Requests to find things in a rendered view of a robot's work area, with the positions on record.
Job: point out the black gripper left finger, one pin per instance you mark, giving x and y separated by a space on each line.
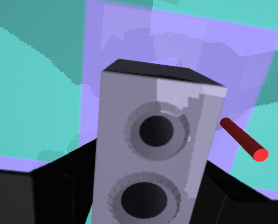
60 192

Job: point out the red peg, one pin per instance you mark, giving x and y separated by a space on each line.
253 148

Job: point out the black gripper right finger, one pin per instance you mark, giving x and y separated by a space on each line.
223 199

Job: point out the grey plate with holes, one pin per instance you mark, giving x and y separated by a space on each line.
156 125

